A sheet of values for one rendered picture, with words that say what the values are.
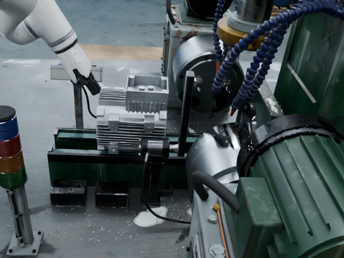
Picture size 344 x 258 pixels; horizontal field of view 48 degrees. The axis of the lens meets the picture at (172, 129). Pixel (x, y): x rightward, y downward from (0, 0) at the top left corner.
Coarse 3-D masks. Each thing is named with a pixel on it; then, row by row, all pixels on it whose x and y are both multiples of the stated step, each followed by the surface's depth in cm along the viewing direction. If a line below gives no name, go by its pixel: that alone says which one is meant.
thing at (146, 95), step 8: (128, 80) 114; (136, 80) 116; (144, 80) 116; (152, 80) 116; (160, 80) 116; (128, 88) 108; (136, 88) 115; (144, 88) 111; (152, 88) 111; (160, 88) 116; (128, 96) 108; (136, 96) 108; (144, 96) 108; (152, 96) 108; (160, 96) 108; (128, 104) 109; (136, 104) 109; (144, 104) 110; (152, 104) 110; (160, 104) 109; (128, 112) 110; (136, 112) 111; (152, 112) 111
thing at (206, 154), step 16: (224, 128) 93; (240, 128) 92; (256, 128) 94; (192, 144) 97; (208, 144) 91; (224, 144) 88; (240, 144) 87; (192, 160) 93; (208, 160) 87; (224, 160) 84; (224, 176) 82; (192, 192) 87; (192, 208) 88
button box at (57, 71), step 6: (54, 66) 130; (60, 66) 130; (54, 72) 130; (60, 72) 131; (66, 72) 131; (96, 72) 132; (54, 78) 131; (60, 78) 131; (66, 78) 131; (96, 78) 132
